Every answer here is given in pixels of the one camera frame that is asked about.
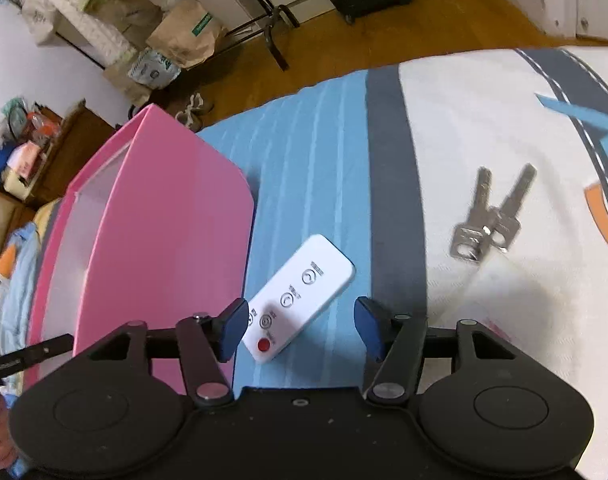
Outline white duck plush toy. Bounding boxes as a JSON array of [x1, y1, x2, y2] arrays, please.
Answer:
[[0, 247, 34, 361]]

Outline tissue pack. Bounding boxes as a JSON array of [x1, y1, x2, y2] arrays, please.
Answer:
[[128, 49, 181, 92]]

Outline pink cardboard box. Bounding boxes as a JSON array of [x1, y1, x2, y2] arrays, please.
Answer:
[[30, 103, 257, 397]]

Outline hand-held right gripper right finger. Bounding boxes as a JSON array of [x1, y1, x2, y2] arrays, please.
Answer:
[[353, 296, 518, 404]]

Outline black metal rack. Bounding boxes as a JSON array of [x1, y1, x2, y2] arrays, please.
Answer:
[[219, 0, 301, 72]]

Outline brown paper bag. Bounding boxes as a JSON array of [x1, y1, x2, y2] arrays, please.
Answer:
[[101, 0, 185, 53], [144, 0, 231, 70]]

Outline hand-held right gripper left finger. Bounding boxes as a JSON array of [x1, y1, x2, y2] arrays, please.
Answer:
[[86, 297, 250, 409]]

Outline white remote with red button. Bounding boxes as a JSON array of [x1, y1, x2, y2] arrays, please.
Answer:
[[241, 233, 357, 365]]

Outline blue white grey striped blanket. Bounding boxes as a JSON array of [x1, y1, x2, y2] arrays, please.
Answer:
[[0, 46, 608, 480]]

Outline wooden cabinet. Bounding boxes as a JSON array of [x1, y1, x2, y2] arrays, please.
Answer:
[[11, 104, 117, 207]]

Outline light blue cloth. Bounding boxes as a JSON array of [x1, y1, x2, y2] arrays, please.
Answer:
[[4, 221, 42, 286]]

